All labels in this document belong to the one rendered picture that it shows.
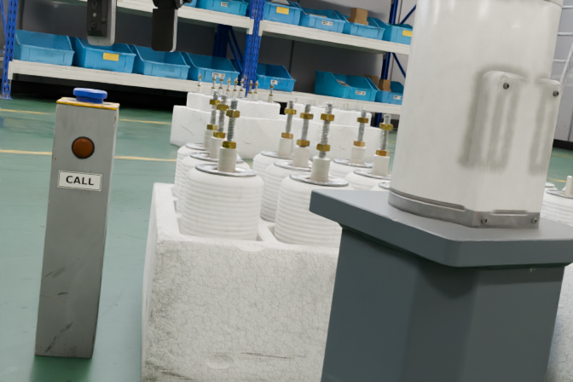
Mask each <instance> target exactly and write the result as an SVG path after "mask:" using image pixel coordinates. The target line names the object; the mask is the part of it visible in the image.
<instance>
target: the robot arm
mask: <svg viewBox="0 0 573 382"><path fill-rule="evenodd" d="M192 1H193V0H153V5H154V6H155V7H156V8H157V9H153V19H152V42H151V47H152V49H153V50H154V51H163V52H173V51H174V50H175V49H176V45H177V12H178V9H179V8H181V7H182V6H183V5H184V4H185V3H191V2H192ZM563 2H564V0H417V5H416V11H415V17H414V28H413V34H412V39H411V45H410V51H409V57H408V68H407V74H406V79H405V85H404V91H403V98H402V108H401V114H400V119H399V125H398V132H397V138H396V150H395V156H394V162H393V167H392V173H391V185H390V191H389V196H388V204H389V205H391V206H393V207H395V208H397V209H399V210H401V211H405V212H408V213H412V214H415V215H418V216H422V217H429V218H432V219H436V220H441V221H445V222H451V223H458V224H461V225H465V226H467V227H470V228H475V229H538V226H539V221H540V215H541V206H542V201H543V196H544V191H545V186H546V181H547V172H548V166H549V161H550V157H551V152H552V146H553V137H554V132H555V127H556V122H557V117H558V112H559V103H560V97H561V92H562V86H561V84H560V82H558V81H556V80H551V79H550V77H551V71H552V66H553V57H554V52H555V47H556V42H557V36H558V31H559V22H560V16H561V11H562V8H563ZM116 19H117V0H87V22H86V30H87V34H88V42H89V44H91V45H98V46H113V45H114V44H115V42H116V23H117V21H116Z"/></svg>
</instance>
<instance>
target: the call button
mask: <svg viewBox="0 0 573 382"><path fill-rule="evenodd" d="M73 94H74V95H75V96H77V97H76V101H84V102H92V103H103V99H106V98H107V92H106V91H103V90H92V89H83V88H75V89H74V90H73Z"/></svg>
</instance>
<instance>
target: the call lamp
mask: <svg viewBox="0 0 573 382"><path fill-rule="evenodd" d="M73 150H74V153H75V154H76V155H77V156H80V157H87V156H89V155H90V154H91V153H92V150H93V146H92V143H91V142H90V141H89V140H87V139H84V138H81V139H78V140H77V141H76V142H75V143H74V145H73Z"/></svg>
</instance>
